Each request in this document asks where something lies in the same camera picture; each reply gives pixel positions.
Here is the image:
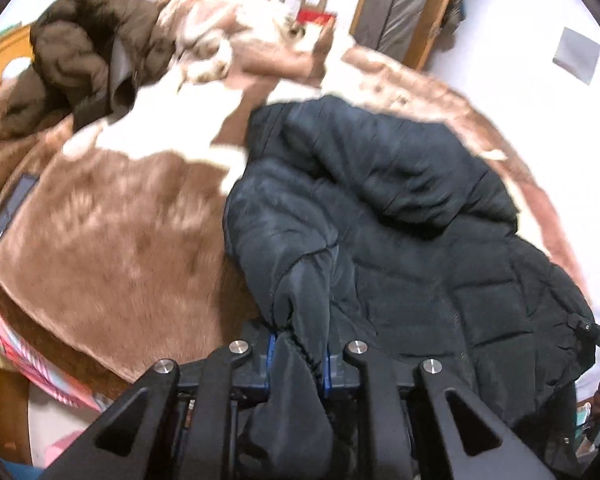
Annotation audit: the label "pink plaid cloth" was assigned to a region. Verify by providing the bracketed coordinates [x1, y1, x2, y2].
[0, 285, 101, 411]

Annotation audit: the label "wooden headboard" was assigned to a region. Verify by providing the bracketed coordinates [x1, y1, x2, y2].
[0, 25, 36, 96]

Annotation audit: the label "black puffer jacket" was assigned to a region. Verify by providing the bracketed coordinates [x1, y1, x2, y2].
[223, 95, 597, 480]

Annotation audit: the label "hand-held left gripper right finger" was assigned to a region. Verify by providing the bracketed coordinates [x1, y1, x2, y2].
[322, 340, 556, 480]

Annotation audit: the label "brown printed plush blanket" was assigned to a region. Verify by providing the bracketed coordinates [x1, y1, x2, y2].
[0, 0, 588, 401]

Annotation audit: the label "grey fabric wooden-framed closet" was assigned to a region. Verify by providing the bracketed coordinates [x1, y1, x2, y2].
[352, 0, 461, 68]

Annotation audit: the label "brown puffer jacket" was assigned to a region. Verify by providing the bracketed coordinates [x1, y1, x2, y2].
[5, 0, 178, 133]

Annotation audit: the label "hanging bags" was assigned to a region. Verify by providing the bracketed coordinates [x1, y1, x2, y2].
[440, 0, 466, 51]

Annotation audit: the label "red box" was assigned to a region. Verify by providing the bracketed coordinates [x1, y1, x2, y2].
[297, 7, 337, 27]

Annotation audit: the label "dark phone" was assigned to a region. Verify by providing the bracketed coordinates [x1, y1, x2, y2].
[0, 172, 40, 245]

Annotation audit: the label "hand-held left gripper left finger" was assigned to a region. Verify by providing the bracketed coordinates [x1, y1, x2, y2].
[40, 322, 281, 480]

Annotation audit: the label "white bed sheet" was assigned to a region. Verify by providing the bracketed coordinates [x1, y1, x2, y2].
[27, 385, 111, 466]

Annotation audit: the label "grey paper sheet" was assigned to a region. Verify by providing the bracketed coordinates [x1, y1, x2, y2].
[552, 27, 600, 85]

